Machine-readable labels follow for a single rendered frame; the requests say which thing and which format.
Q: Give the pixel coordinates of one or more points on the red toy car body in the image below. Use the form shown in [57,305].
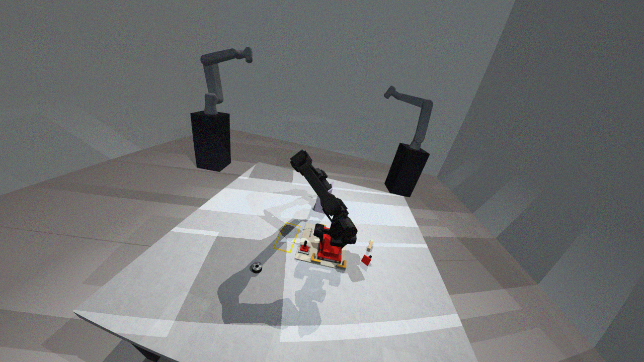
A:
[328,258]

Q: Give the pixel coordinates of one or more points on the red block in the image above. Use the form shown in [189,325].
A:
[366,260]

